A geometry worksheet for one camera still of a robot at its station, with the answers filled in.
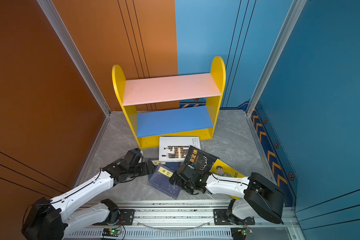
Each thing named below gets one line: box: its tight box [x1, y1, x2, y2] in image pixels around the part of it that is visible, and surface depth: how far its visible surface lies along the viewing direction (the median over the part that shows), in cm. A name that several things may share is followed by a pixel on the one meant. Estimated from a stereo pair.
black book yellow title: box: [184, 145, 220, 174], surface depth 91 cm
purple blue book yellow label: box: [148, 164, 182, 200], surface depth 84 cm
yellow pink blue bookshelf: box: [112, 56, 226, 149], surface depth 81 cm
